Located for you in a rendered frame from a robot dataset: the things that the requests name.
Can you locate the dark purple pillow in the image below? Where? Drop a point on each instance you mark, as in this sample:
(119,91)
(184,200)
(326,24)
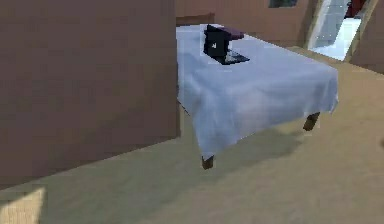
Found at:
(235,32)

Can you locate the pale room door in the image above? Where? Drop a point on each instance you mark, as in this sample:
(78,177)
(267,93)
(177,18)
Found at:
(328,23)

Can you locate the dark framed window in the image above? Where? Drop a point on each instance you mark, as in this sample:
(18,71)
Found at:
(282,3)

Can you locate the bed with pale blue cover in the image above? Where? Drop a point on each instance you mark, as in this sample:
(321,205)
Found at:
(253,90)

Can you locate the black laptop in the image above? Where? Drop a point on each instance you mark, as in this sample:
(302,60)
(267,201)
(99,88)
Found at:
(218,45)

